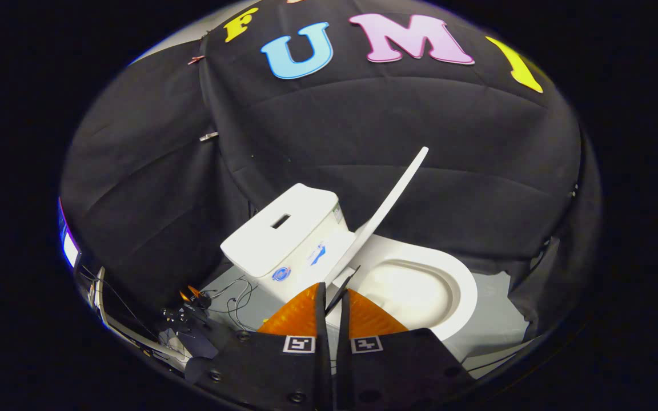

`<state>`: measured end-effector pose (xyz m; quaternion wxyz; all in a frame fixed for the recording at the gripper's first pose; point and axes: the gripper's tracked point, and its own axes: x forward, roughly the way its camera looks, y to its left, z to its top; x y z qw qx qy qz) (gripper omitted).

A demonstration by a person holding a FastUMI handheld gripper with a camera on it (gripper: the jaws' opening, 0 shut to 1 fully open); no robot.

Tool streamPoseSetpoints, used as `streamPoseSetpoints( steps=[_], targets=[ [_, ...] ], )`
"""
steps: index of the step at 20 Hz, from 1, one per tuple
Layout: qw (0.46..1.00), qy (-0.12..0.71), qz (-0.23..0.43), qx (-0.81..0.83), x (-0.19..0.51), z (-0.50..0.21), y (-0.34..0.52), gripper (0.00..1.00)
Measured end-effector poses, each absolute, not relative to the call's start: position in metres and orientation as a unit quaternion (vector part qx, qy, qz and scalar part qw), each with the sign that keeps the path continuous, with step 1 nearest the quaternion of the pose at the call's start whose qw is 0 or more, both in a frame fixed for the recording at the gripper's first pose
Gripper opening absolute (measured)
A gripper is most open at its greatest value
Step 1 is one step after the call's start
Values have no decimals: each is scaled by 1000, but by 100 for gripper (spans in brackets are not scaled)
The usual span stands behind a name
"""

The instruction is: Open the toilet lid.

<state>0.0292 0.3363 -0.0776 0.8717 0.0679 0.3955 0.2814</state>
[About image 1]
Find white curved bar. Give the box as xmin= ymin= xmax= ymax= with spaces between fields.
xmin=93 ymin=267 xmax=191 ymax=364

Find thin black floor cable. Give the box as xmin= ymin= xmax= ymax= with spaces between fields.
xmin=202 ymin=276 xmax=259 ymax=332

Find white toilet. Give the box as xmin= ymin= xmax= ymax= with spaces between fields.
xmin=220 ymin=183 xmax=479 ymax=344

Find black backdrop cloth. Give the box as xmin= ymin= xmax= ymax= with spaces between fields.
xmin=59 ymin=0 xmax=603 ymax=343

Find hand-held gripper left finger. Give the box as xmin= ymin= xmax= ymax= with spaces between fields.
xmin=184 ymin=282 xmax=333 ymax=410

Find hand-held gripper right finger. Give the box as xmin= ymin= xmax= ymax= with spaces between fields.
xmin=335 ymin=288 xmax=479 ymax=410

